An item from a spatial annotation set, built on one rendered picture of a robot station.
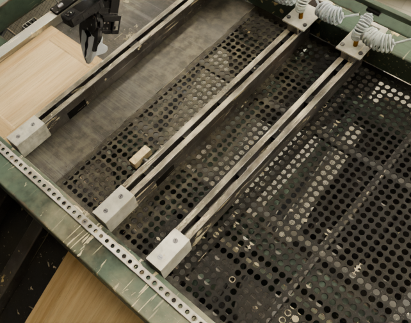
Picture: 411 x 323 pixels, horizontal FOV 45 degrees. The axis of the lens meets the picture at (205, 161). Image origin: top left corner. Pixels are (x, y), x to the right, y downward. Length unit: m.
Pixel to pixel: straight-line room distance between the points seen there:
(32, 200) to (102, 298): 0.42
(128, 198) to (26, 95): 0.66
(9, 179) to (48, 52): 0.61
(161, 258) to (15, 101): 0.90
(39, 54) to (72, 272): 0.87
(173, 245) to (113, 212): 0.22
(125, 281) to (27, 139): 0.63
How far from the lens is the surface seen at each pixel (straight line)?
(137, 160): 1.69
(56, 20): 2.27
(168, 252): 1.48
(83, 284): 1.86
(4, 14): 2.43
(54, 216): 1.65
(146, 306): 1.46
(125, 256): 1.52
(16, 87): 2.07
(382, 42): 1.80
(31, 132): 1.83
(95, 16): 1.42
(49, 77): 2.06
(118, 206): 1.58
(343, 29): 1.97
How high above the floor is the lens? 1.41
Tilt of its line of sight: 7 degrees down
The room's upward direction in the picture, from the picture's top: 32 degrees clockwise
